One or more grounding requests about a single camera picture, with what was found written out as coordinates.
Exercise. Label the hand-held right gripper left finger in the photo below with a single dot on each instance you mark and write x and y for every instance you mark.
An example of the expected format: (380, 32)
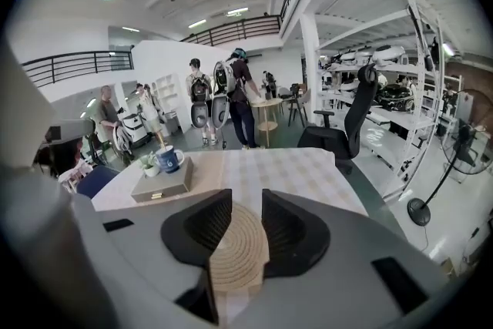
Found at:
(196, 235)

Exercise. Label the white wheeled robot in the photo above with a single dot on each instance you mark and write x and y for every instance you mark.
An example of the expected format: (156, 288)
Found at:
(135, 131)

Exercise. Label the black balcony railing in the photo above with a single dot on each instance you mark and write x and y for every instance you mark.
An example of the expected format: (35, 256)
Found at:
(239, 21)
(77, 56)

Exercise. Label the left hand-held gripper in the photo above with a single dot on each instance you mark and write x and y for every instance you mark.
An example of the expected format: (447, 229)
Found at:
(69, 129)

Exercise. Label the round woven beige placemat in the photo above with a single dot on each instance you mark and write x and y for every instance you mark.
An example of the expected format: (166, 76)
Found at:
(239, 242)

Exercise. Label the white shelving rack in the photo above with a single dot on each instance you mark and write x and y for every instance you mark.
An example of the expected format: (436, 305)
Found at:
(408, 119)

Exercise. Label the small potted plant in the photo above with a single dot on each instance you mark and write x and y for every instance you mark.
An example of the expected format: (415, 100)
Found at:
(149, 165)

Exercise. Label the white shell backpack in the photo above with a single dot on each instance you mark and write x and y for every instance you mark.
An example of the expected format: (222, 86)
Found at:
(200, 113)
(220, 111)

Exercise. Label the round wooden side table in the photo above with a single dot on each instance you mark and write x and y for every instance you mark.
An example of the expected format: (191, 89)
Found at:
(267, 104)

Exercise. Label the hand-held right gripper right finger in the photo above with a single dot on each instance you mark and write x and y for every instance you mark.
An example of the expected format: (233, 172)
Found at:
(296, 242)

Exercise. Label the gold spoon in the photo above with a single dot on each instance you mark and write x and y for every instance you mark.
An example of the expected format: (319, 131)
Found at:
(163, 139)

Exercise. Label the black office chair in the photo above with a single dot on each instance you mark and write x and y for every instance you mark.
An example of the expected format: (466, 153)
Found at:
(356, 119)

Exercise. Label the grey rectangular tray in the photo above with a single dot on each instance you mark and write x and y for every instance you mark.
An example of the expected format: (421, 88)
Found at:
(165, 186)

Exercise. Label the blue mug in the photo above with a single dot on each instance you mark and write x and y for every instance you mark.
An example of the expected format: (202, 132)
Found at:
(167, 162)

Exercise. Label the checked tablecloth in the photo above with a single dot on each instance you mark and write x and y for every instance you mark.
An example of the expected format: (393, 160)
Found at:
(289, 173)

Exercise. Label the dark dining chair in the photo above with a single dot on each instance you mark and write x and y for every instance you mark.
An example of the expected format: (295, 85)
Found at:
(296, 104)

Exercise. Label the person's white shirt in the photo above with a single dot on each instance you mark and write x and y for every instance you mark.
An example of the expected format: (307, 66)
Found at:
(23, 108)

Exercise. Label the black standing fan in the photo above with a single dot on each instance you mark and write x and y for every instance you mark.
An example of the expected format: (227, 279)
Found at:
(419, 212)

